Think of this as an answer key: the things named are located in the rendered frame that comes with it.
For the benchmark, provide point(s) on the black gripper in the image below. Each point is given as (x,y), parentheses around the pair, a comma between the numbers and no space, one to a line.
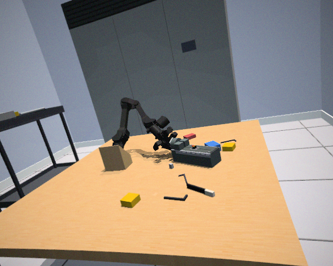
(163,142)

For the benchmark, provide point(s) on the red flat block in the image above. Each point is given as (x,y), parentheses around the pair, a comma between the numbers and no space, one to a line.
(189,136)

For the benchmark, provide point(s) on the blue rectangular block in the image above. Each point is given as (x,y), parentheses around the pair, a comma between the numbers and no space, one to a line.
(213,143)

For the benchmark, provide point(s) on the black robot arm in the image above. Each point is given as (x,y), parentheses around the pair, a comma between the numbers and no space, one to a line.
(122,135)

